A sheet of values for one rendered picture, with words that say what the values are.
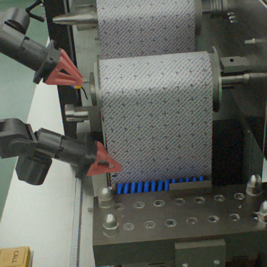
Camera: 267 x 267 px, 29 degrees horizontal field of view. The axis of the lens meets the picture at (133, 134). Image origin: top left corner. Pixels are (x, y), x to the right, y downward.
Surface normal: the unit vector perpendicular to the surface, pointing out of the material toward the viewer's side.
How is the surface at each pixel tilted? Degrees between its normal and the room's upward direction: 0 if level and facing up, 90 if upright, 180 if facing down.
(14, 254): 0
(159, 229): 0
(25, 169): 95
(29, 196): 0
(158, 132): 90
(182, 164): 90
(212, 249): 90
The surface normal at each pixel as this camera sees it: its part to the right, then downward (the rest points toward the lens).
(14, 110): -0.07, -0.86
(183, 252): 0.05, 0.51
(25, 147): 0.35, 0.52
